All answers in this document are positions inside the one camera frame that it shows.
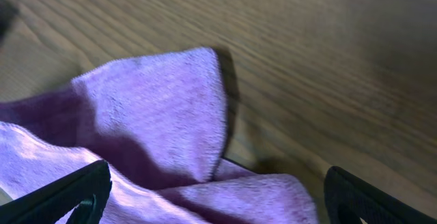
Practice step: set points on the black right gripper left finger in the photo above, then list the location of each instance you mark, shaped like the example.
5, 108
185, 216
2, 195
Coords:
83, 193

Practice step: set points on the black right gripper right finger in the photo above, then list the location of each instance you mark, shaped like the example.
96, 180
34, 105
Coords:
351, 200

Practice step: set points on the pink microfiber cloth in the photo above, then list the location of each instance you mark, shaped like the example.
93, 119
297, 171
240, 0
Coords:
160, 123

